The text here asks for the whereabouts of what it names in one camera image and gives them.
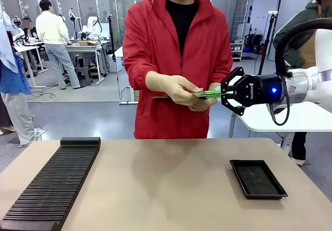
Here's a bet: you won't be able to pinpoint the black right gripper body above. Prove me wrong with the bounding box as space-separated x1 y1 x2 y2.
242 74 285 108

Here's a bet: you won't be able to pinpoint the green PCB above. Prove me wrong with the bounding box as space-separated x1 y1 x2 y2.
191 90 209 100

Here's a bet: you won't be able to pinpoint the person's right forearm red sleeve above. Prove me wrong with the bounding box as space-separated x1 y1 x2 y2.
122 56 157 90

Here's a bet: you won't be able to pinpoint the person's left forearm red sleeve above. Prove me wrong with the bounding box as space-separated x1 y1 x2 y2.
208 57 234 89

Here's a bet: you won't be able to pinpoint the black slotted PCB rack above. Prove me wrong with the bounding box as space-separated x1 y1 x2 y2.
1 137 102 231

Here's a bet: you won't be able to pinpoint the person's left hand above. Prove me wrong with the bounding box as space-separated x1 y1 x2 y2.
188 82 222 112

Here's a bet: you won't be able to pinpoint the person's right hand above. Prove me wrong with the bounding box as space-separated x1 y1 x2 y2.
144 71 202 106

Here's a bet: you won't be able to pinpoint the white shoe shelf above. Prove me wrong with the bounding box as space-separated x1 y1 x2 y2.
229 42 245 63

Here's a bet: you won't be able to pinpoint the white side table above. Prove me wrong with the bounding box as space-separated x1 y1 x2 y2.
230 99 332 154

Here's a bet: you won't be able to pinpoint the black equipment cases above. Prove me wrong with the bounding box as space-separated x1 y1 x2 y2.
244 33 266 55

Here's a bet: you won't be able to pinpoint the black tripod pole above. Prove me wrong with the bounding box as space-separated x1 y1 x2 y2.
257 10 279 76

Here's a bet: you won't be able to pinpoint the person in brown apron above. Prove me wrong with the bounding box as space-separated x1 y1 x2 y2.
272 0 332 166

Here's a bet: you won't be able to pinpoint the person in red jacket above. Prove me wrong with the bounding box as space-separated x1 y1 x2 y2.
122 0 234 140

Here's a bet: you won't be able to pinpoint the black plastic tray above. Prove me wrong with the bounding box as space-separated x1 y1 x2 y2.
229 159 289 200

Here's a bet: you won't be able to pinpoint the small white desk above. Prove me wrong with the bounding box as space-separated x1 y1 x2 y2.
113 45 140 105

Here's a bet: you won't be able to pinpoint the cardboard box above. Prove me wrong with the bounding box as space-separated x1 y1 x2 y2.
78 40 101 47

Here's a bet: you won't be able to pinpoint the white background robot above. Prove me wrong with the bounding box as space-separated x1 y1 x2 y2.
80 16 103 40

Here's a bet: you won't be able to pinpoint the black step stool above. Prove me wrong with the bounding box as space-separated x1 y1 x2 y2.
74 65 93 87

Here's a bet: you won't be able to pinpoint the white desk with box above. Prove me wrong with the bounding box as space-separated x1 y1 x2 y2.
64 40 112 86

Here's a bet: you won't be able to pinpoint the person in white sweater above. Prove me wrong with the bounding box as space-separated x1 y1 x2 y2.
35 0 82 90

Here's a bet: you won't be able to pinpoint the white standing desk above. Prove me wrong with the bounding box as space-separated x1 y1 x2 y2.
12 43 49 89

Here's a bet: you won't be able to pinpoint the seated person black white jacket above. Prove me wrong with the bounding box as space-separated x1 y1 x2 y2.
21 17 40 41

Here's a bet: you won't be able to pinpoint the person in blue shirt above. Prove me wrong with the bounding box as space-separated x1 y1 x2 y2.
0 10 38 148

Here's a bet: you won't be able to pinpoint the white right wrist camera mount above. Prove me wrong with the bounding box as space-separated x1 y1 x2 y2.
266 103 286 117

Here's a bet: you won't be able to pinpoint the thin black right gripper cable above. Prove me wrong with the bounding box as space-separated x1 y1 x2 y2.
269 72 291 127

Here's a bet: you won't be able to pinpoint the thick black arm hose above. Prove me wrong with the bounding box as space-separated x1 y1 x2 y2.
274 18 332 76

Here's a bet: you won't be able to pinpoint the black floor cable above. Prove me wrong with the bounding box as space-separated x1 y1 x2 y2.
25 84 63 100

